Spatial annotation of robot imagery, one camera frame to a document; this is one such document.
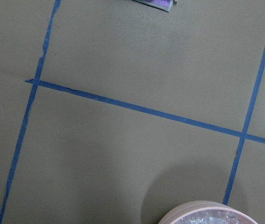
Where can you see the pink bowl of ice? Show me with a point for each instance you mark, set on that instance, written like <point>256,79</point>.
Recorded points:
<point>205,212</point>

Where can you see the folded grey cloth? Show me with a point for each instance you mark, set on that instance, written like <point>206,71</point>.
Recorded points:
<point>164,5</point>

